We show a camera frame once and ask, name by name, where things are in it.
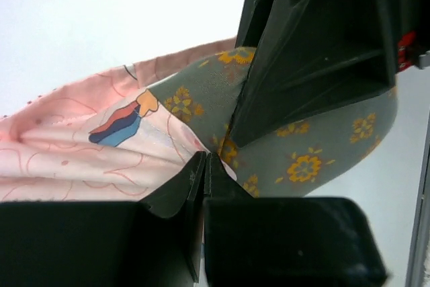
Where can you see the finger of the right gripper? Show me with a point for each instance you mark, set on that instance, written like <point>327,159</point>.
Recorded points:
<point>254,18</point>
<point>315,56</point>

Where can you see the pink bunny pillowcase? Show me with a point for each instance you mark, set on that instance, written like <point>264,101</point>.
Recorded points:
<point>106,137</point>

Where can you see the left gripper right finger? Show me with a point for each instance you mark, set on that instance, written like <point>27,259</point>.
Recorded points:
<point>324,241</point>

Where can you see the grey pillow orange flowers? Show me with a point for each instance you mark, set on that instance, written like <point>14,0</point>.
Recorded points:
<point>201,88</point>

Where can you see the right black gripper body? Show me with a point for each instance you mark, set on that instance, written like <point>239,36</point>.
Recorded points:
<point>408,24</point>

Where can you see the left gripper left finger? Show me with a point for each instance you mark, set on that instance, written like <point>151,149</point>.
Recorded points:
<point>152,242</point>

